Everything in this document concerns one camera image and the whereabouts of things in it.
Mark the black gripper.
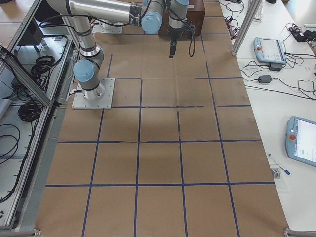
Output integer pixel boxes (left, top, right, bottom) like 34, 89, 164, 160
168, 27, 185, 58

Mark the dark wooden drawer cabinet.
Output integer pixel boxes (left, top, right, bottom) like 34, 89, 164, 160
158, 0, 205, 37

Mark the blue teach pendant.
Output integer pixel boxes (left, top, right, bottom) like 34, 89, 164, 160
253, 37, 286, 65
285, 116, 316, 167

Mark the black power adapter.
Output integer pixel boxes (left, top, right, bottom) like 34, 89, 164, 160
257, 75, 272, 84

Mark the aluminium frame post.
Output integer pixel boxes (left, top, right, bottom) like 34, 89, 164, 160
231, 0, 262, 56

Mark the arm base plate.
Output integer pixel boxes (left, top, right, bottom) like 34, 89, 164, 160
72, 78, 115, 109

